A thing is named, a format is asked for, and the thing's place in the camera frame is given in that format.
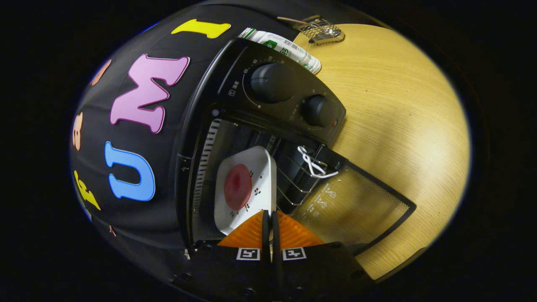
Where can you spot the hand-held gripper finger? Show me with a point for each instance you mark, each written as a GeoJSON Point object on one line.
{"type": "Point", "coordinates": [275, 235]}
{"type": "Point", "coordinates": [265, 235]}

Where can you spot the round pink food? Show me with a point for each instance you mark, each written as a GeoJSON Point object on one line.
{"type": "Point", "coordinates": [238, 186]}

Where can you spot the white plastic bottle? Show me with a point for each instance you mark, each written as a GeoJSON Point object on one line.
{"type": "Point", "coordinates": [289, 48]}

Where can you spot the white square plate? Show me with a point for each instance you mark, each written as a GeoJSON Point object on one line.
{"type": "Point", "coordinates": [245, 156]}

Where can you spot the black toaster oven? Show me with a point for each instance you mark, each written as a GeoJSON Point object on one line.
{"type": "Point", "coordinates": [272, 82]}

